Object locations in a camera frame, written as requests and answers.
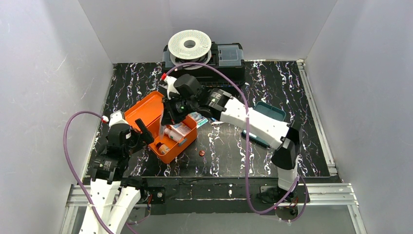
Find small teal packet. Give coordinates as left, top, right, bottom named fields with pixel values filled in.
left=189, top=112, right=208, bottom=128

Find brown medicine bottle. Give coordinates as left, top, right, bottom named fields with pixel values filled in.
left=155, top=142, right=170, bottom=155

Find white blue medicine sachet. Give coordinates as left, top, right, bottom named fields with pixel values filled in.
left=170, top=122, right=191, bottom=137

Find small scissors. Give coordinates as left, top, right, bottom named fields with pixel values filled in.
left=211, top=121, right=224, bottom=125

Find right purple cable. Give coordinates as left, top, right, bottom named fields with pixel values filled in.
left=161, top=62, right=309, bottom=223

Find teal divided tray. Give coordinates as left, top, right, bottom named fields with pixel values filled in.
left=249, top=101, right=286, bottom=148

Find purple cable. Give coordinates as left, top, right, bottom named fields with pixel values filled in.
left=63, top=111, right=143, bottom=234
left=161, top=62, right=309, bottom=223

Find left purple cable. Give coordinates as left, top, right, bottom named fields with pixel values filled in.
left=63, top=111, right=143, bottom=234

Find orange medicine box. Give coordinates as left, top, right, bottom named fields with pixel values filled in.
left=125, top=91, right=197, bottom=164

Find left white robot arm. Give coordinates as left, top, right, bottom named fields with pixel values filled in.
left=79, top=111, right=154, bottom=234

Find white medicine bottle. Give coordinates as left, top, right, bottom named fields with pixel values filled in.
left=164, top=128, right=182, bottom=142

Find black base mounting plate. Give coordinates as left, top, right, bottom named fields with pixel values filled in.
left=116, top=176, right=310, bottom=216

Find clear bag with teal packet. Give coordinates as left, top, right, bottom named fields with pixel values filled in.
left=158, top=106, right=165, bottom=141

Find white filament spool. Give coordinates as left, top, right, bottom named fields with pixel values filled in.
left=168, top=30, right=212, bottom=65

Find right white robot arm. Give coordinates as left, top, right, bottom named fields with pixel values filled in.
left=161, top=74, right=302, bottom=194

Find black plastic toolbox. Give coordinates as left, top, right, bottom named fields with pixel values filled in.
left=162, top=41, right=245, bottom=95

